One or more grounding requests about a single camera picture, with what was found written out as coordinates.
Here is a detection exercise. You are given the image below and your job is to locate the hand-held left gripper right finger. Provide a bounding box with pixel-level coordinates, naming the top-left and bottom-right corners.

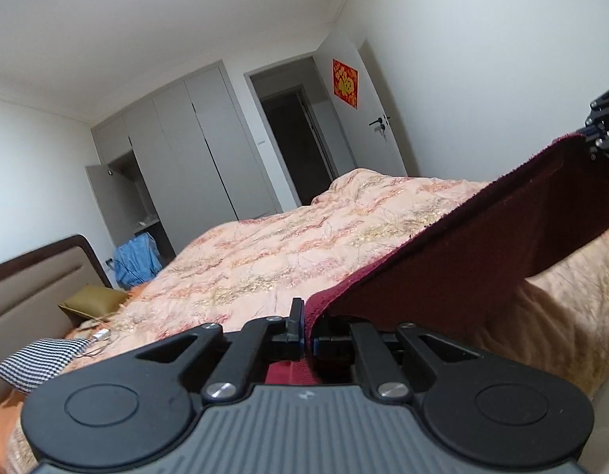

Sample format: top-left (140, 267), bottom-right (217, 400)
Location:
top-left (311, 315), bottom-right (497, 401)

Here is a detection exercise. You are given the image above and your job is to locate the houndstooth pillow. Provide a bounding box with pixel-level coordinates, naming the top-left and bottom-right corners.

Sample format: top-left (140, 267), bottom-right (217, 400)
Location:
top-left (0, 337), bottom-right (94, 395)

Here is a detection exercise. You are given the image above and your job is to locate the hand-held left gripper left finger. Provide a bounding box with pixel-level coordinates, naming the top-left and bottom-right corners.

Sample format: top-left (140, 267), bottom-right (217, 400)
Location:
top-left (119, 297), bottom-right (306, 401)

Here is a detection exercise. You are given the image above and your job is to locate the orange bed sheet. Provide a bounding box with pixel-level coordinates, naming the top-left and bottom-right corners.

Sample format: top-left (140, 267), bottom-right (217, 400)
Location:
top-left (0, 387), bottom-right (25, 474)

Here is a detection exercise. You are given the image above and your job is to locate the red door decoration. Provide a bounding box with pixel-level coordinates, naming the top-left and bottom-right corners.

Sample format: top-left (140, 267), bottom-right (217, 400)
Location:
top-left (332, 58), bottom-right (359, 110)

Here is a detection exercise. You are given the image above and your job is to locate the grey wardrobe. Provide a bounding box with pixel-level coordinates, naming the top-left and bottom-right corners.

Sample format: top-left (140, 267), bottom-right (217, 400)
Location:
top-left (84, 59), bottom-right (295, 287)

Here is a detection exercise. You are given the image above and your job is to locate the white door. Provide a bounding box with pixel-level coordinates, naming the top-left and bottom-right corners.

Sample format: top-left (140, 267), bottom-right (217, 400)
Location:
top-left (317, 27), bottom-right (423, 179)

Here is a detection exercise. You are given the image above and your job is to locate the blue clothing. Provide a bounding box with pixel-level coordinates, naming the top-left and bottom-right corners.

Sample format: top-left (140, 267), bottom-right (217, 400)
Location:
top-left (113, 231), bottom-right (163, 290)

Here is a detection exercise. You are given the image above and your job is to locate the padded bed headboard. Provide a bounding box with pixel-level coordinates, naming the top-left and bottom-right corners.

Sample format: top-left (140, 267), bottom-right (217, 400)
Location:
top-left (0, 234), bottom-right (112, 351)

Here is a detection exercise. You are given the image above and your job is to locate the floral pink blanket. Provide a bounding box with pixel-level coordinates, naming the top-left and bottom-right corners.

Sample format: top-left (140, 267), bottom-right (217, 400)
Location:
top-left (6, 168), bottom-right (609, 474)

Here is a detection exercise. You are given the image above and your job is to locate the olive green pillow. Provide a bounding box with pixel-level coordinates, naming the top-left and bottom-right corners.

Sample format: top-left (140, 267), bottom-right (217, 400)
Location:
top-left (58, 284), bottom-right (131, 327)

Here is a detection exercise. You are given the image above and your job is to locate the dark red sweater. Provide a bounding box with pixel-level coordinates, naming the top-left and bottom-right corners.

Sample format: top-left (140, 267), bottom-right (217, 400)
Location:
top-left (265, 133), bottom-right (609, 386)

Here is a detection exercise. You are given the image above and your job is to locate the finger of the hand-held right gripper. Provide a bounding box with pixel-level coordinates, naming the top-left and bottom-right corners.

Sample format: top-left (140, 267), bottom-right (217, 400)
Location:
top-left (585, 83), bottom-right (609, 130)
top-left (578, 126), bottom-right (609, 165)

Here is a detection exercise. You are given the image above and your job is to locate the white charger with cable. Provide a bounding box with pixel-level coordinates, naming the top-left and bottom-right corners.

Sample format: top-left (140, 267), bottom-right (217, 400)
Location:
top-left (77, 323), bottom-right (118, 359)

